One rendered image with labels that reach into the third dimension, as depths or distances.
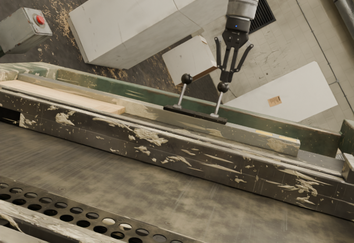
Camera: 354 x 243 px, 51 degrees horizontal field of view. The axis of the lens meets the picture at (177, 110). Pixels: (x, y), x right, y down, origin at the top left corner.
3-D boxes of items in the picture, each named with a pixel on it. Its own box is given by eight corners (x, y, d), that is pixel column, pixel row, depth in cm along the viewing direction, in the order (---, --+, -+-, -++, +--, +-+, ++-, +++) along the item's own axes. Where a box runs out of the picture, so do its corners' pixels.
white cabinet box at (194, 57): (170, 58, 666) (205, 38, 644) (183, 86, 659) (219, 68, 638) (161, 55, 623) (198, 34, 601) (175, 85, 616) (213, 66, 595)
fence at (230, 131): (26, 84, 132) (27, 73, 131) (296, 152, 111) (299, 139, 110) (16, 85, 127) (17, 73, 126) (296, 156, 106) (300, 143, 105)
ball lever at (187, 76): (171, 112, 117) (183, 75, 121) (183, 115, 117) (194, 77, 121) (169, 107, 114) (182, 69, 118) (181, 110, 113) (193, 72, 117)
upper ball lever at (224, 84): (207, 120, 115) (218, 83, 119) (219, 124, 114) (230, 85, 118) (207, 117, 111) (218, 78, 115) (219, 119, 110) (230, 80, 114)
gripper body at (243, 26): (253, 21, 117) (246, 50, 119) (227, 17, 119) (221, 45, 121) (252, 19, 110) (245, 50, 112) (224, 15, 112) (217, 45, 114)
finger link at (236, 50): (237, 37, 118) (241, 38, 117) (230, 71, 120) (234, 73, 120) (235, 37, 114) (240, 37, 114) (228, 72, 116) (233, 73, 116)
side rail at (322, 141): (62, 93, 157) (66, 67, 154) (331, 161, 132) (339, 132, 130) (54, 94, 151) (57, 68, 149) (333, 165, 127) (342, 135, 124)
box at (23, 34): (10, 30, 159) (41, 9, 153) (22, 55, 159) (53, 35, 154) (-11, 28, 147) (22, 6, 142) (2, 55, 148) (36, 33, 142)
